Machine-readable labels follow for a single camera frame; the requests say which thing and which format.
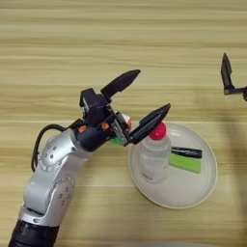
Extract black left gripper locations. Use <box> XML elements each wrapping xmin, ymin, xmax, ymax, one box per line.
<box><xmin>75</xmin><ymin>69</ymin><xmax>172</xmax><ymax>152</ymax></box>

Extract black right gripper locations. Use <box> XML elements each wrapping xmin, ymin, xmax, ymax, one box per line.
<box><xmin>220</xmin><ymin>52</ymin><xmax>247</xmax><ymax>102</ymax></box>

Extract multicoloured puzzle cube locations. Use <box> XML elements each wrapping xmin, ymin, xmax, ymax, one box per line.
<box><xmin>110</xmin><ymin>111</ymin><xmax>133</xmax><ymax>147</ymax></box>

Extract clear bottle with red cap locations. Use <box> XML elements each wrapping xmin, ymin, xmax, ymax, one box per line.
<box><xmin>138</xmin><ymin>122</ymin><xmax>173</xmax><ymax>184</ymax></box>

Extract black marker pen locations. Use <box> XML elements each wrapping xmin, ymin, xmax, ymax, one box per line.
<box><xmin>171</xmin><ymin>146</ymin><xmax>204</xmax><ymax>159</ymax></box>

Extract green rectangular block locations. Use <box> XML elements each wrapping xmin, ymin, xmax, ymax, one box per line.
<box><xmin>168</xmin><ymin>153</ymin><xmax>203</xmax><ymax>175</ymax></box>

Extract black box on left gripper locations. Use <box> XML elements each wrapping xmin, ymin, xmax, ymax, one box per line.
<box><xmin>79</xmin><ymin>87</ymin><xmax>112</xmax><ymax>127</ymax></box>

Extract round beige plate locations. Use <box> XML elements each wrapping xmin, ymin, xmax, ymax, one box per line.
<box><xmin>127</xmin><ymin>122</ymin><xmax>219</xmax><ymax>210</ymax></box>

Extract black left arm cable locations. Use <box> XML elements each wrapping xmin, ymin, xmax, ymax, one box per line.
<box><xmin>31</xmin><ymin>119</ymin><xmax>80</xmax><ymax>173</ymax></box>

